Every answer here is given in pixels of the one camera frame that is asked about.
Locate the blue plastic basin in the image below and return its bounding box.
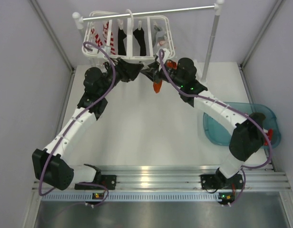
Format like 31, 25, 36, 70
203, 102, 281, 148

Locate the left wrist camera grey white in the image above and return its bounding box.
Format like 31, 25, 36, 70
98, 46, 111, 58

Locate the red white striped sock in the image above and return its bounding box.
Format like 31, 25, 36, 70
102, 21, 116, 55
90, 28, 103, 47

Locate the silver metal clothes rack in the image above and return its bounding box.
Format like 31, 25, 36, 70
72, 0, 224, 82

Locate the grey sock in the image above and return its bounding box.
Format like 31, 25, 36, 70
152, 26, 166, 44

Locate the aluminium mounting rail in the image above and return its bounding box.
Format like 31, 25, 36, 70
100, 165, 291, 192

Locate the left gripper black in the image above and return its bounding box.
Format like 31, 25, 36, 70
98, 57, 143, 97

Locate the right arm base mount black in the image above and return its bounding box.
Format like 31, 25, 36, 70
200, 174, 244, 191

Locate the slotted grey cable duct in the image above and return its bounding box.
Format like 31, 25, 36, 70
42, 192, 235, 202

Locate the black sock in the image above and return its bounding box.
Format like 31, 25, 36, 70
133, 28, 147, 57
117, 28, 127, 56

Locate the white plastic sock hanger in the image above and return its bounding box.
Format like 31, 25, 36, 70
82, 11, 176, 63

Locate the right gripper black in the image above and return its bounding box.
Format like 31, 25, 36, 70
141, 62, 185, 89

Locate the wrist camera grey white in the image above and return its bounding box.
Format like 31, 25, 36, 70
98, 46, 111, 58
157, 48, 171, 63

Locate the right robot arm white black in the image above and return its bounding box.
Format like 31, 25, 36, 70
141, 57, 268, 189

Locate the red sock in basin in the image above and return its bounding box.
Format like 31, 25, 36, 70
264, 129, 273, 146

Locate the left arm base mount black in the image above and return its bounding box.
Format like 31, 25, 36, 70
99, 174, 117, 190

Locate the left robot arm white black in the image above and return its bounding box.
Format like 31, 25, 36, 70
32, 58, 144, 190

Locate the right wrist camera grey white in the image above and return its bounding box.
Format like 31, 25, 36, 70
157, 48, 171, 63

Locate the brown sock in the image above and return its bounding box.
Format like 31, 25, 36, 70
249, 112, 266, 122

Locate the white sock red trim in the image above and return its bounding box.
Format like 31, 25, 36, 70
157, 39, 171, 52

